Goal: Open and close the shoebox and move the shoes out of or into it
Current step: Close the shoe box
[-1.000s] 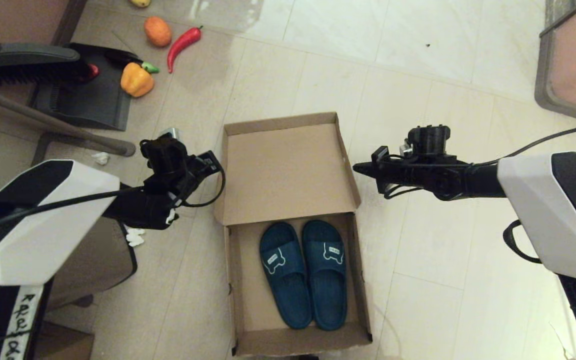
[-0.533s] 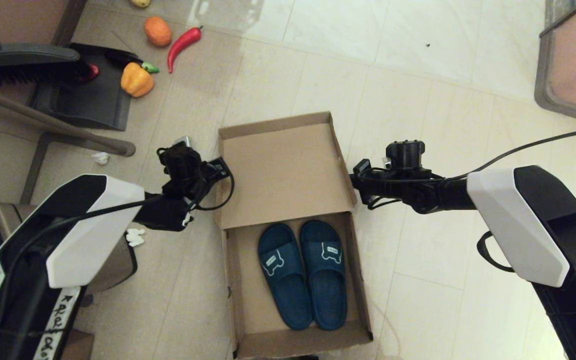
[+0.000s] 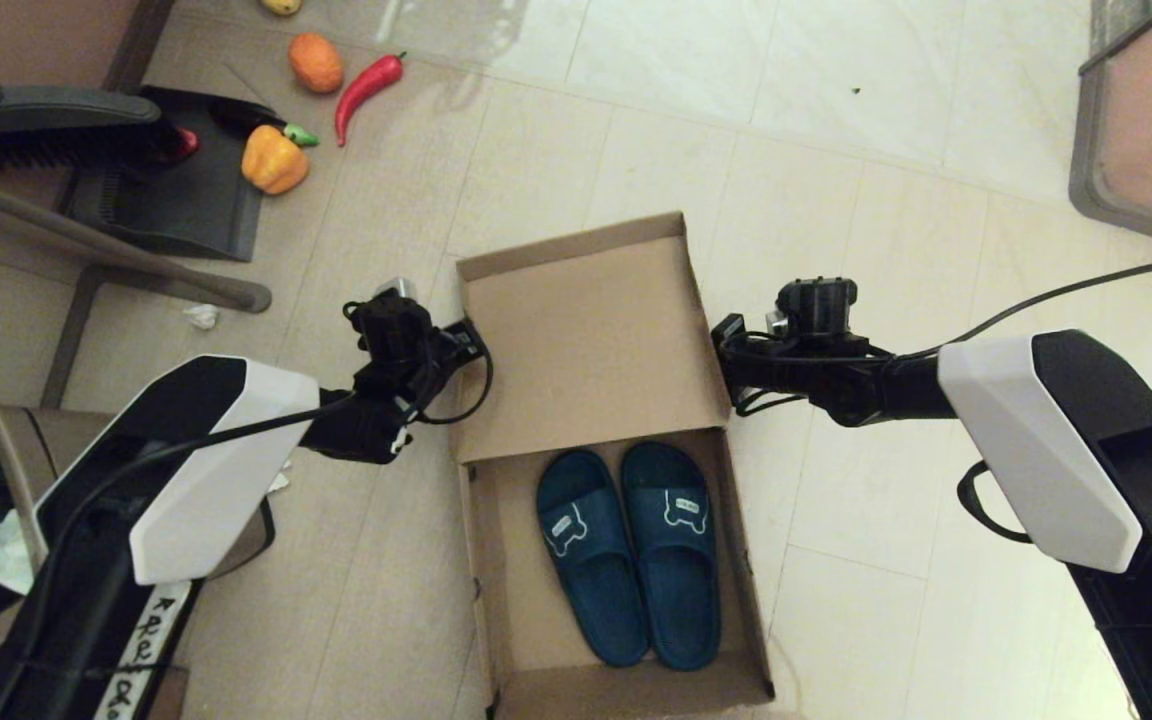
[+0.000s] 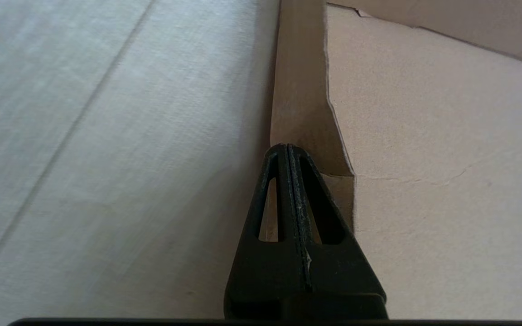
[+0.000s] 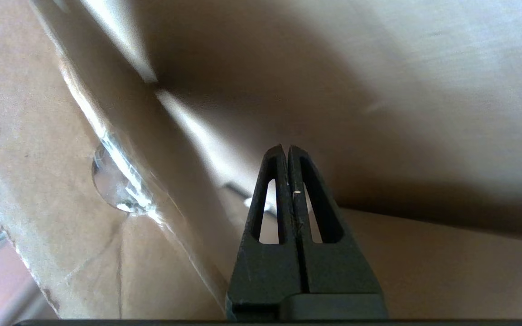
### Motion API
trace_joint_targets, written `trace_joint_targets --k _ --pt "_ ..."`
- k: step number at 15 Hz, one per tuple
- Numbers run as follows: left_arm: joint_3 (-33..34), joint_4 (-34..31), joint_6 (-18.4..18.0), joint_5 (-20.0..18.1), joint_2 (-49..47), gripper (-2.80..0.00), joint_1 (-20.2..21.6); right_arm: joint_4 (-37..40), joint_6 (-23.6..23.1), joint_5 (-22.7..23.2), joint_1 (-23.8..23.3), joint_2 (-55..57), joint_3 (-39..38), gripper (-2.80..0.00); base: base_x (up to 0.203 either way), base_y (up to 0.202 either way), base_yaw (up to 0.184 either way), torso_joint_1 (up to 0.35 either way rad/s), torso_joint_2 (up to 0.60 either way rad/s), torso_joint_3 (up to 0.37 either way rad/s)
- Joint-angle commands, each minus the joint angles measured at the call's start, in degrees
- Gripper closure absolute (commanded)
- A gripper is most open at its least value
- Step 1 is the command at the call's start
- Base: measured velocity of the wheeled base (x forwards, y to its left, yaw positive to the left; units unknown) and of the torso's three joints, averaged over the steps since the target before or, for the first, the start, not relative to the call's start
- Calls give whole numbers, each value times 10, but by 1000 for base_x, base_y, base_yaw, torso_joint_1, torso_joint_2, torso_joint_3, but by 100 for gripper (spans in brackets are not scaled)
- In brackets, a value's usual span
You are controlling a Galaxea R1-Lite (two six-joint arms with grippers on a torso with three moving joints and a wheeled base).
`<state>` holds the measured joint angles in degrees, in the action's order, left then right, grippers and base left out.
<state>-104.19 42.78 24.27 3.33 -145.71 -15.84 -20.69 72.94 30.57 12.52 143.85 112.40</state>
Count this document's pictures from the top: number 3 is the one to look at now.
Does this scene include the brown cardboard shoe box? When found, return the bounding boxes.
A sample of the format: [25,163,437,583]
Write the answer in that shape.
[454,211,775,720]

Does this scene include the dark blue slipper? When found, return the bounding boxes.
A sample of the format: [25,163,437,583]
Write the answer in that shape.
[536,448,653,669]
[620,440,723,672]

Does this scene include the yellow bell pepper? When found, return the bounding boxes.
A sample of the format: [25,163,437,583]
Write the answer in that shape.
[241,125,311,197]

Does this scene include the dark eggplant with green stem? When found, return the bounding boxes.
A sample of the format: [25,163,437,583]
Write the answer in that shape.
[212,102,321,149]

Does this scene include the red chili pepper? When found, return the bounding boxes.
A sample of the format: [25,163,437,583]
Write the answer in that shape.
[334,52,407,149]

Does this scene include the black dustpan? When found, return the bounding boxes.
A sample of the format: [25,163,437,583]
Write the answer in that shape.
[64,87,289,264]

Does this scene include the orange fruit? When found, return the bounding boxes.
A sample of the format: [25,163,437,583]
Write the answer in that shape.
[287,33,346,96]

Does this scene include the brown table with metal legs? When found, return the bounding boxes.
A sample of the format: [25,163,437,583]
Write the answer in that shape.
[0,0,273,409]

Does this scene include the brown plastic trash bin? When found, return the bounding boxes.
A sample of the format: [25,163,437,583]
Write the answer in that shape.
[0,405,277,673]

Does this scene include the black broom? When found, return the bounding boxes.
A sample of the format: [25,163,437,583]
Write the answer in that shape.
[0,45,177,176]

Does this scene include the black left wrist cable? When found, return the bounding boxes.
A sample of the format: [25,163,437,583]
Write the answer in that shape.
[0,340,495,720]

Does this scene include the black right elbow cable loop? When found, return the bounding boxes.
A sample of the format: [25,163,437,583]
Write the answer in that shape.
[955,460,1034,547]

